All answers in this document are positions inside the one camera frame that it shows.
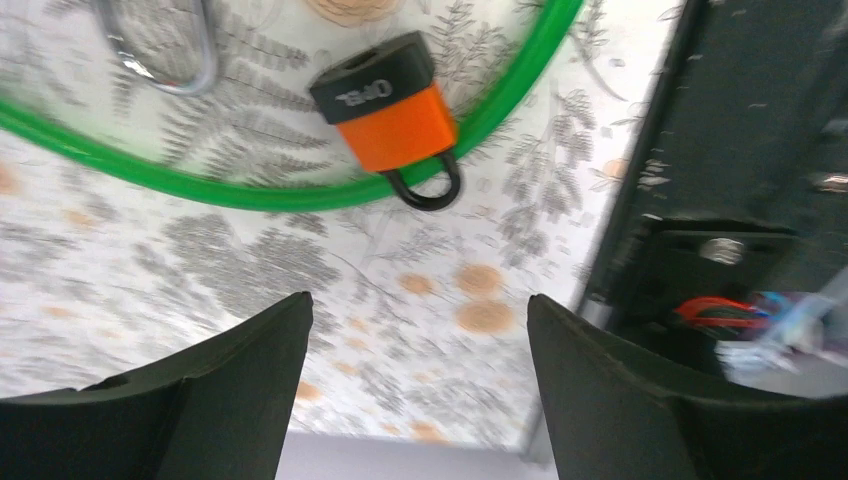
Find green cable lock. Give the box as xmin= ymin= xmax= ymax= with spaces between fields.
xmin=1 ymin=1 xmax=582 ymax=213

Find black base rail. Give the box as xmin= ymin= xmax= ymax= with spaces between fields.
xmin=579 ymin=1 xmax=847 ymax=397

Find brass padlock steel shackle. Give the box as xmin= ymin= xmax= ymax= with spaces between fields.
xmin=91 ymin=1 xmax=219 ymax=96

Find orange black padlock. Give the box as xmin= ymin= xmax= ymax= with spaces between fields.
xmin=308 ymin=30 xmax=462 ymax=212

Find floral table mat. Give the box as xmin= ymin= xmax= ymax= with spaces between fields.
xmin=1 ymin=1 xmax=682 ymax=450

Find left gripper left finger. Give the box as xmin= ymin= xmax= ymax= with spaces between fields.
xmin=1 ymin=292 xmax=313 ymax=479

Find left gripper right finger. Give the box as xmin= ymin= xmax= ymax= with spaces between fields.
xmin=527 ymin=294 xmax=847 ymax=479

